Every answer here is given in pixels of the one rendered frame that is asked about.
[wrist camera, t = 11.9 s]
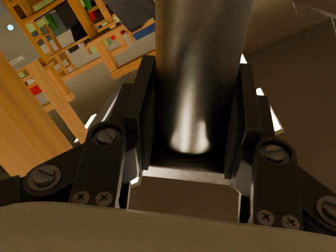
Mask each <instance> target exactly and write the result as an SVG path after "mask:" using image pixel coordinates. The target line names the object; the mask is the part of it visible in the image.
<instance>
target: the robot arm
mask: <svg viewBox="0 0 336 252"><path fill-rule="evenodd" d="M155 136H156V56H155V55H143V56H142V59H141V62H140V65H139V68H138V71H137V74H136V77H135V80H134V83H123V84H122V86H121V88H120V91H119V94H118V96H117V99H116V101H115V104H114V107H113V109H112V112H111V115H110V117H109V120H108V121H102V122H99V123H96V124H95V125H93V126H92V127H91V128H90V129H89V130H88V132H87V135H86V138H85V142H84V143H82V144H80V145H78V146H76V147H74V148H72V149H70V150H68V151H66V152H63V153H61V154H59V155H57V156H55V157H53V158H51V159H49V160H47V161H45V162H43V163H41V164H39V165H37V166H36V167H34V168H32V169H31V170H30V171H29V172H28V173H27V174H26V176H23V177H20V176H19V175H15V176H12V177H8V178H5V179H1V180H0V252H336V193H335V192H334V191H332V190H331V189H330V188H328V187H327V186H326V185H324V184H323V183H321V182H320V181H319V180H317V179H316V178H315V177H313V176H312V175H311V174H309V173H308V172H307V171H305V170H304V169H303V168H301V167H300V166H299V165H298V162H297V154H296V151H295V149H294V148H293V147H292V145H290V144H289V143H288V142H287V141H285V140H283V139H281V138H277V137H276V134H275V128H274V123H273V117H272V112H271V107H270V101H269V97H268V96H267V95H258V94H257V88H256V81H255V74H254V67H253V64H251V63H240V65H239V70H238V74H237V79H236V83H235V88H234V92H233V97H232V102H231V106H230V111H229V115H228V120H227V124H226V129H225V133H224V138H223V145H224V179H227V180H229V188H234V189H235V190H237V191H238V192H239V199H238V213H237V222H233V221H225V220H217V219H209V218H201V217H192V216H184V215H175V214H167V213H158V212H149V211H141V210H132V209H129V201H130V192H131V181H132V180H134V179H136V178H137V177H140V178H142V176H143V172H144V170H145V171H148V169H149V165H150V160H151V155H152V150H153V145H154V139H155Z"/></svg>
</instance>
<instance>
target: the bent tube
mask: <svg viewBox="0 0 336 252"><path fill-rule="evenodd" d="M253 3H254V0H155V78H156V134H155V139H154V143H153V148H152V153H151V158H150V163H149V168H148V170H143V174H142V175H143V176H149V177H157V178H166V179H175V180H184V181H193V182H202V183H210V184H219V185H228V186H229V179H225V177H224V135H225V131H226V126H227V122H228V117H229V112H230V108H231V103H232V99H233V94H234V90H235V85H236V81H237V76H238V72H239V67H240V62H241V58H242V53H243V49H244V44H245V40H246V35H247V31H248V26H249V22H250V17H251V12H252V8H253Z"/></svg>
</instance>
